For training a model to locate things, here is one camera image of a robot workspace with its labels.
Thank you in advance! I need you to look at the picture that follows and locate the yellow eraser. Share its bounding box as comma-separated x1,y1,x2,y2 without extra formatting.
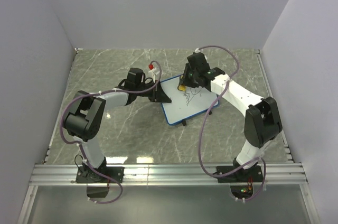
177,75,186,92

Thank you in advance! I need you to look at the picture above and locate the aluminium front rail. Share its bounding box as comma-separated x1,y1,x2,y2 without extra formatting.
29,163,307,186

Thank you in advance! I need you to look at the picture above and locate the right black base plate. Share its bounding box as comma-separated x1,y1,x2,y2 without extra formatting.
217,165,264,183

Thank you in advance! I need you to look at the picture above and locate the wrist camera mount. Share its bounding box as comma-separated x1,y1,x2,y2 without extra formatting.
148,63,159,81
194,48,207,60

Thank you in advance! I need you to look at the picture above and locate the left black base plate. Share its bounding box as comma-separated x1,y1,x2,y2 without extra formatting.
75,166,125,183

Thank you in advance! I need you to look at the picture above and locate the wire whiteboard stand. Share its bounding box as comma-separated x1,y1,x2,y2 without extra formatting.
180,111,212,126

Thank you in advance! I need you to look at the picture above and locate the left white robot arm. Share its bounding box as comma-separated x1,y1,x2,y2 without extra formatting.
60,64,172,183

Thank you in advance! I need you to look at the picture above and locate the blue framed whiteboard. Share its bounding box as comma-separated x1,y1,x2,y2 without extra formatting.
161,76,217,125

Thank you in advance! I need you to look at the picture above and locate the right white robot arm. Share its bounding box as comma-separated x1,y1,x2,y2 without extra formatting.
179,52,283,182

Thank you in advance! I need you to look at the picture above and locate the aluminium rail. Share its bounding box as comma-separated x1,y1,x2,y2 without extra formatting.
255,49,295,163
29,163,307,186

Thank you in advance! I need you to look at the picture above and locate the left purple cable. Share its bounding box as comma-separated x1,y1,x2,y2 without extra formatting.
60,61,162,205

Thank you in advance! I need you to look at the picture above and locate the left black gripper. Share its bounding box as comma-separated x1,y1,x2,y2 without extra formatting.
136,81,171,104

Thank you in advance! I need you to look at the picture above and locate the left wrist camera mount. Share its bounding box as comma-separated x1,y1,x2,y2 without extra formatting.
148,63,159,81

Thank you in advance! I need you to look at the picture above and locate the purple cable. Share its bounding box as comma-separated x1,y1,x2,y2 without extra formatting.
195,45,266,205
60,61,162,205

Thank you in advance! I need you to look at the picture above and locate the aluminium right side rail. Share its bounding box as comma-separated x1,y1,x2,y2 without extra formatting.
255,49,295,163

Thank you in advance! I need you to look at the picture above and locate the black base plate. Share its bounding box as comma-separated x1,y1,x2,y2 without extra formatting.
75,166,125,183
217,165,264,183

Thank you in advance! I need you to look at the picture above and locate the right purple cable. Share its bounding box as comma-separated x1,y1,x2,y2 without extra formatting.
195,45,266,205

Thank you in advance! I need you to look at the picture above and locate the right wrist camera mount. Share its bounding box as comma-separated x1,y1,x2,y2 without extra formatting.
194,48,207,60

